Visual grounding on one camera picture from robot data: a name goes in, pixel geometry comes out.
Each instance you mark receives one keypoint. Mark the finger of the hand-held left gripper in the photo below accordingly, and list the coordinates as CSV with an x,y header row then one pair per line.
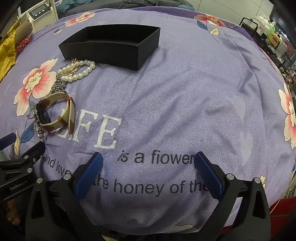
x,y
23,163
8,139

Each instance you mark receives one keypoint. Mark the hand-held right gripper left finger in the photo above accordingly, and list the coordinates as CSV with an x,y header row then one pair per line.
x,y
89,176

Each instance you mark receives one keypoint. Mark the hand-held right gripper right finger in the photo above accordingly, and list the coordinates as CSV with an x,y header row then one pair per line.
x,y
208,176

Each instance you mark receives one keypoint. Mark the gold flower earring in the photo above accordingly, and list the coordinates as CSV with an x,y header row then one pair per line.
x,y
74,61

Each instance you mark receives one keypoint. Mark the black cardboard box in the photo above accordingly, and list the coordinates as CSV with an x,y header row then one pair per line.
x,y
111,53

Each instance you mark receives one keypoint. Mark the purple floral bedsheet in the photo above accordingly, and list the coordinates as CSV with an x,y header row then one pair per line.
x,y
175,104

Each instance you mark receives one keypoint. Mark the red object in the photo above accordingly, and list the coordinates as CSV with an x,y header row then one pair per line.
x,y
283,213

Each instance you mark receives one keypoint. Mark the gold satin cloth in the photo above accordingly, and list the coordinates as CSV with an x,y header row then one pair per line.
x,y
7,55

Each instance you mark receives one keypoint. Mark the red patterned cloth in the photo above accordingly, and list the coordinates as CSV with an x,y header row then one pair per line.
x,y
22,43

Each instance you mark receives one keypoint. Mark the beige fabric roll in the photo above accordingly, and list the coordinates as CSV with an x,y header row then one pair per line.
x,y
24,28

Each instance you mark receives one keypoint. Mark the white machine with panel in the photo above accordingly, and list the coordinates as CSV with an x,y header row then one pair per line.
x,y
40,10

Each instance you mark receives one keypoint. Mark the black metal rack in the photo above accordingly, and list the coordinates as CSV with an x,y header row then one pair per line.
x,y
270,48

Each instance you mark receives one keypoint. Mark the teal duvet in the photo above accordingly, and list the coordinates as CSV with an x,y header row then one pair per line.
x,y
76,5

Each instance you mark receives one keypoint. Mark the green plastic bottle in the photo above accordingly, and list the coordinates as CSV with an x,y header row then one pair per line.
x,y
271,30

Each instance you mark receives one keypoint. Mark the white plastic bottle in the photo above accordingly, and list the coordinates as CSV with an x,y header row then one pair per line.
x,y
262,22

